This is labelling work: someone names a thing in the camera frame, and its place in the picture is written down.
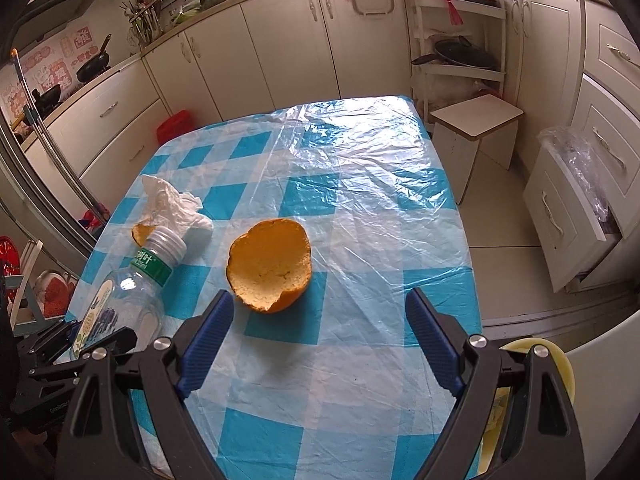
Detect white trolley rack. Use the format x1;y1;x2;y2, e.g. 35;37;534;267
409;0;510;128

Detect open white drawer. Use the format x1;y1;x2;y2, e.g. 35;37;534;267
521;127;628;295

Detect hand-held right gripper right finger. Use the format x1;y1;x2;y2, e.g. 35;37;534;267
405;287;586;480

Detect red printed bag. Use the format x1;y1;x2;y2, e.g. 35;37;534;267
0;236;77;320

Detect white stool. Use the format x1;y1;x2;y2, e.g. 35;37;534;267
429;93;526;207

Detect metal mop pole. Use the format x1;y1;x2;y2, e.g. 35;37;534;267
10;48;107;228

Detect kitchen utensil rack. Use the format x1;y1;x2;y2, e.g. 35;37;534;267
119;0;168;47

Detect white rack with blue crossbars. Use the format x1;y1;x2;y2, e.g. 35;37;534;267
0;236;77;337

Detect blue checkered plastic tablecloth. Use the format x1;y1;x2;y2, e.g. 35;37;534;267
50;94;485;480

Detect black frying pan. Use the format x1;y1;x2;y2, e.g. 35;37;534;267
411;36;502;72

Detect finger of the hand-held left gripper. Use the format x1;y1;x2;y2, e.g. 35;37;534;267
29;326;138;379
21;320;82;362

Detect large orange peel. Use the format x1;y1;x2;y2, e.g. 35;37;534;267
226;219;314;315

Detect clear plastic bottle green label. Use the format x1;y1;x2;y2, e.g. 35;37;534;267
69;225;187;361

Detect red lined waste bin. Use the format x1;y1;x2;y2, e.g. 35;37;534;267
156;109;195;147

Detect red wall stickers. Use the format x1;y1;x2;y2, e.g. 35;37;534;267
0;26;97;113

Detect black wok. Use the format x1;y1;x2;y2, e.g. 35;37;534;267
31;83;64;112
74;34;115;84

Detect crumpled white tissue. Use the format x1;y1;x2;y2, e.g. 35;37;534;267
136;174;215;237

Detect clear plastic bag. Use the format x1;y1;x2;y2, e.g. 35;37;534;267
536;126;612;223

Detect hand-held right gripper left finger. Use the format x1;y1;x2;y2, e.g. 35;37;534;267
55;290;236;480

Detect white lower kitchen cabinets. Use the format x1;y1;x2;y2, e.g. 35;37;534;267
20;0;640;293

